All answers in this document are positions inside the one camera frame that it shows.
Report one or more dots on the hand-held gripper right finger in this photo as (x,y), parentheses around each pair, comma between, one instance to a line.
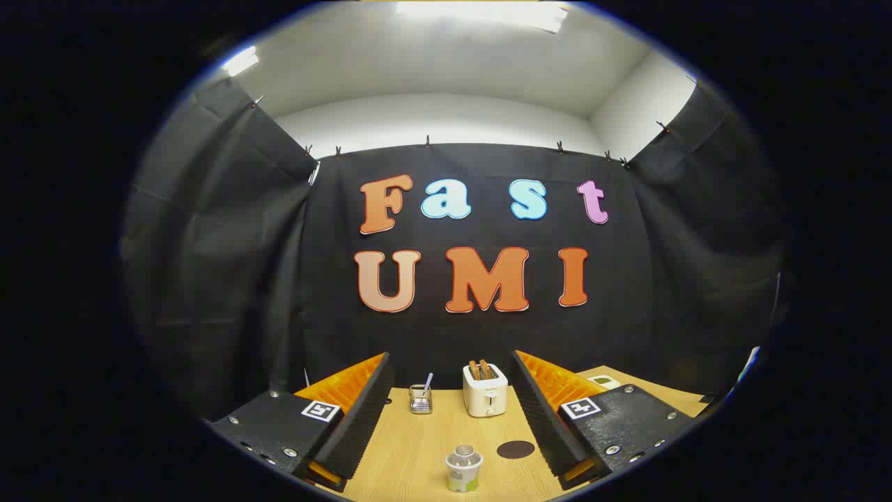
(547,418)

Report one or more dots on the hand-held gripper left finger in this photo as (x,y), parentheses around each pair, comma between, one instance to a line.
(359,418)

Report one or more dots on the dark brown round coaster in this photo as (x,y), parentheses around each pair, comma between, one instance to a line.
(516,450)

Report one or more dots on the clear juice bottle white label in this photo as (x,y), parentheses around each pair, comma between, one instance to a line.
(464,470)

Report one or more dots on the white toaster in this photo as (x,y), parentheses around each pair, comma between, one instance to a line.
(486,399)

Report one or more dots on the wooden table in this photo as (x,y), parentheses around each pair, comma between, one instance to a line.
(418,446)

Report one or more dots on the white divided condiment dish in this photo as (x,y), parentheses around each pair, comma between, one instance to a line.
(605,382)

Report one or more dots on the brown toast slice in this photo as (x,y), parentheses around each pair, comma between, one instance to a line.
(486,369)
(474,370)

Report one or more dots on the black backdrop cloth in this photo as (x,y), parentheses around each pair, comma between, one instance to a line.
(474,335)

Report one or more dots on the small ceiling light panel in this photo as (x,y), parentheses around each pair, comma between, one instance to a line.
(240,61)

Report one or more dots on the long ceiling light panel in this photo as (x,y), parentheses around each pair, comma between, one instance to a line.
(481,14)

